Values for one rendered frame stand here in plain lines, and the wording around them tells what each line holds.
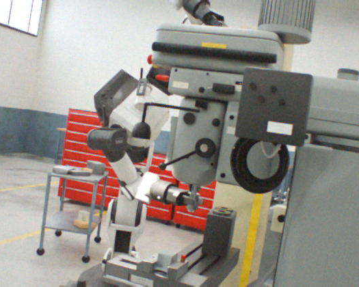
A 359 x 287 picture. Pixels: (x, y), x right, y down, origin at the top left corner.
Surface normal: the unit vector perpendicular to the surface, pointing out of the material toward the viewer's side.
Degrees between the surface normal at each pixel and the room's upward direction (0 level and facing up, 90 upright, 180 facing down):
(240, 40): 90
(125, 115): 59
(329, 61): 90
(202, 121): 90
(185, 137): 90
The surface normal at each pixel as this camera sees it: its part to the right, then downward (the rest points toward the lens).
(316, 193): -0.47, -0.18
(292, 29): 0.11, 0.07
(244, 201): -0.33, 0.00
